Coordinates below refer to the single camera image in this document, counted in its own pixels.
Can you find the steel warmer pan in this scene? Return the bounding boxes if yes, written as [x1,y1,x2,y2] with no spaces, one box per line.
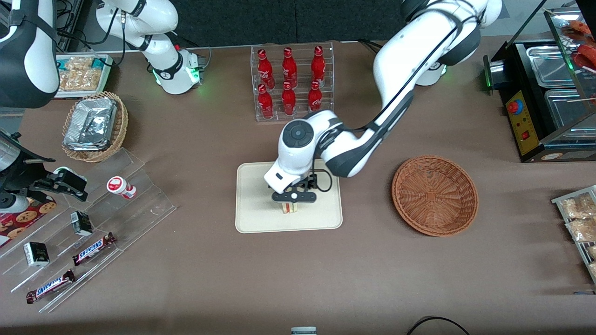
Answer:
[526,45,580,88]
[544,88,596,132]

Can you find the black food warmer machine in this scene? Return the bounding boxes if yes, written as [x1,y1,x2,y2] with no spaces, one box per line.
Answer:
[483,7,596,163]

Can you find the brown Snickers bar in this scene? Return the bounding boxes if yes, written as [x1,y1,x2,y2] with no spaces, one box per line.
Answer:
[26,269,76,304]
[72,232,116,267]

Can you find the small black carton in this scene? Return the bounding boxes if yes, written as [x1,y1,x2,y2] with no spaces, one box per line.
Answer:
[23,241,50,268]
[70,211,94,237]

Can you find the clear acrylic stepped stand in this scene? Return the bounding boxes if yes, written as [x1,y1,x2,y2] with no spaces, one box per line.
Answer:
[0,148,178,314]

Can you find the cream plastic tray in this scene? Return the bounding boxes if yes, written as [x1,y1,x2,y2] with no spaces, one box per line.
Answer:
[235,160,344,234]

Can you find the black floor cable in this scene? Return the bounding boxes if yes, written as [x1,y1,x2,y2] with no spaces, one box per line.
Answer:
[406,316,471,335]

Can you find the grey wire snack rack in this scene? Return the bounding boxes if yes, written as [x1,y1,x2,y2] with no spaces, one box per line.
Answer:
[551,185,596,285]

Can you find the bagged golden snacks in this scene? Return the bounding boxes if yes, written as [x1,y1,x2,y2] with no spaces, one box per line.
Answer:
[59,56,106,92]

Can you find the tan wicker basket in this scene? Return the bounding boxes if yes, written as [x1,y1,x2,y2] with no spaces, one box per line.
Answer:
[61,91,129,163]

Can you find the clear acrylic bottle rack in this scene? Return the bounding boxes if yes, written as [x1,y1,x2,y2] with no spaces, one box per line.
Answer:
[251,41,335,123]

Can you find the stack of foil containers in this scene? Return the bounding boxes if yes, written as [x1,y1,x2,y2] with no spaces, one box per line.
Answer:
[63,97,117,152]

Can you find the red cookie box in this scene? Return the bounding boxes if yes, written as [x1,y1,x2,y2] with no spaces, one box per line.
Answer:
[0,197,58,248]

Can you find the clear bag of fried snacks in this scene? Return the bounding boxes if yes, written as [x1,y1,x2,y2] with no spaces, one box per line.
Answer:
[561,193,596,220]
[565,217,596,243]

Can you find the round brown wicker basket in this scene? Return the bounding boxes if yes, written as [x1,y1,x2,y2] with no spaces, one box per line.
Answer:
[391,155,479,237]

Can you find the white bottle with red cap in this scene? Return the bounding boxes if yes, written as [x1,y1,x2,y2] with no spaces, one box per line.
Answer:
[107,176,137,200]

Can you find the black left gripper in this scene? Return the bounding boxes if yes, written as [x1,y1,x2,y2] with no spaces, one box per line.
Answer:
[271,179,318,210]

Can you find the white snack tray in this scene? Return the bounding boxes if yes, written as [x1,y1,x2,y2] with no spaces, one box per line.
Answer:
[54,53,114,100]

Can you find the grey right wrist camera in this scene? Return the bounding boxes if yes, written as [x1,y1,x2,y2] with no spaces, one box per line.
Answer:
[0,192,30,214]

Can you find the red cola bottle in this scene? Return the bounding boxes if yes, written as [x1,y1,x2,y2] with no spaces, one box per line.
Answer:
[281,82,297,116]
[311,46,327,87]
[308,80,323,114]
[257,49,276,90]
[282,47,298,88]
[257,84,275,120]

